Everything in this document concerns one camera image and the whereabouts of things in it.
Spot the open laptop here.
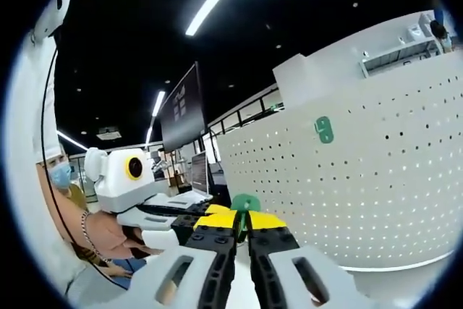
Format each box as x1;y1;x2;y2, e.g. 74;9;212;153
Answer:
166;150;215;208

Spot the blue jeans leg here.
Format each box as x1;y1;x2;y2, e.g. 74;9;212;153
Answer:
108;256;148;279

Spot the metal storage shelf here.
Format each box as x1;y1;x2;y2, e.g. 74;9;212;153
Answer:
357;12;456;78

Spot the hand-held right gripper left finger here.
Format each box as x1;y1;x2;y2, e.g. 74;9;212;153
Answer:
124;211;239;309

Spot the ceiling air conditioner vent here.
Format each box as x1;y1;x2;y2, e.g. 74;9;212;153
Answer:
95;126;123;143

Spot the white perforated mounting plate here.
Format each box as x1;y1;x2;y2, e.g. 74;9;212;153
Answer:
216;73;463;274

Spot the person's left hand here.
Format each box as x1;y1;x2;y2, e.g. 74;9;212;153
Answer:
92;214;162;256

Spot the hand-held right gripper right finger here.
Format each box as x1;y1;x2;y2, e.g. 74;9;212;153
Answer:
247;210;370;309

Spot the black hanging screen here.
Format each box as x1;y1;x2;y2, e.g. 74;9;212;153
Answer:
160;61;207;153

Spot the beaded bracelet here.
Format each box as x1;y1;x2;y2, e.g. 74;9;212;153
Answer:
80;210;111;263

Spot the green hook assembly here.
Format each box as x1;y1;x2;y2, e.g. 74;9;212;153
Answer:
230;192;262;244
313;116;334;143

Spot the white chest-worn device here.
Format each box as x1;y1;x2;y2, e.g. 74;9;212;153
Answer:
31;0;77;41

